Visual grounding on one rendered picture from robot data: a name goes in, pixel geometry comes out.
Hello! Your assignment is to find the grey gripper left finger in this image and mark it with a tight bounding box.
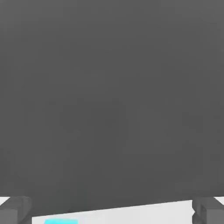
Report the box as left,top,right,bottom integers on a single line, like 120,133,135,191
0,196,33,224

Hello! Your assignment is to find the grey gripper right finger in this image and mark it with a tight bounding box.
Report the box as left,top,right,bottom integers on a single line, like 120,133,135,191
192,196,224,224

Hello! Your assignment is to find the large cyan box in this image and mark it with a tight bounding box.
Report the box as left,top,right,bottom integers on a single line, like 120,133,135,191
44,218,79,224

